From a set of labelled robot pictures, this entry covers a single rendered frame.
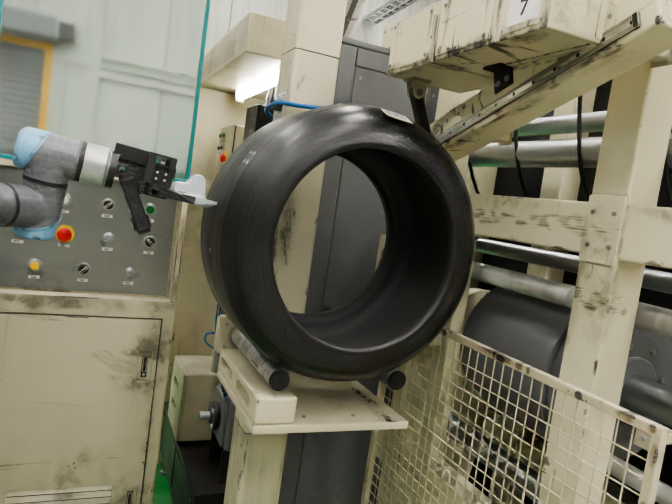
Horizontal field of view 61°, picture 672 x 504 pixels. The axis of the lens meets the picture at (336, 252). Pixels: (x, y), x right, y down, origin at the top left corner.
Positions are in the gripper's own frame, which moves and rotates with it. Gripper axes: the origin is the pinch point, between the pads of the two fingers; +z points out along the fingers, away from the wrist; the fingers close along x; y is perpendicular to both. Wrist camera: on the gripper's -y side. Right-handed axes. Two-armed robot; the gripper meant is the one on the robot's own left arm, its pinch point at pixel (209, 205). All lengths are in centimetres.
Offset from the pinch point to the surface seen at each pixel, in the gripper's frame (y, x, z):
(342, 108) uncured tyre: 25.5, -8.8, 19.2
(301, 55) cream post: 43, 28, 19
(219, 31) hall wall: 284, 928, 131
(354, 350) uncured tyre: -21.5, -13.2, 33.5
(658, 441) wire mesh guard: -18, -59, 66
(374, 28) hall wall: 391, 913, 407
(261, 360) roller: -30.0, 0.1, 19.1
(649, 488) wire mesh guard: -26, -59, 67
